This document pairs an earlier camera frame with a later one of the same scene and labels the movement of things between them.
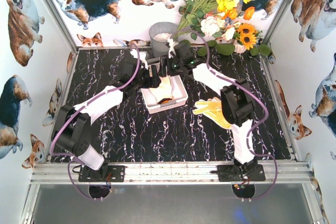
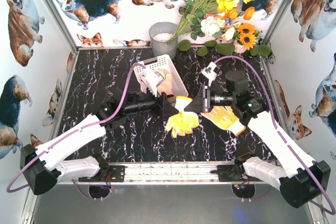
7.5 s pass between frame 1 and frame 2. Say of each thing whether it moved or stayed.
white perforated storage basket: moved
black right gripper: moved
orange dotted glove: stayed
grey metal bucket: stayed
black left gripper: moved
